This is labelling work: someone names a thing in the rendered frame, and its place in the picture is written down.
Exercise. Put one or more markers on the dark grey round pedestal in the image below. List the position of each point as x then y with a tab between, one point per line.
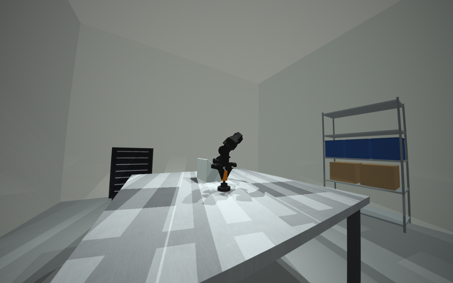
223	187

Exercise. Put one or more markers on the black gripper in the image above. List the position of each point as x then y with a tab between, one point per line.
224	162

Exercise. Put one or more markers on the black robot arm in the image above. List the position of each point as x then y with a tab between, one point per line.
229	144

